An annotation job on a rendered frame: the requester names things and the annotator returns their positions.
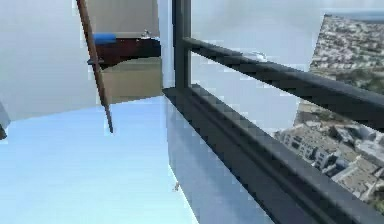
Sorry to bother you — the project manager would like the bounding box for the dark framed window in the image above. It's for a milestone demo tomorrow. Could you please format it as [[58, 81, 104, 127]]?
[[163, 0, 384, 224]]

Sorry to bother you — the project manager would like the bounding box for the blue cloth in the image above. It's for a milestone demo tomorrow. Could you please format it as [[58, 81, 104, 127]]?
[[92, 32, 118, 46]]

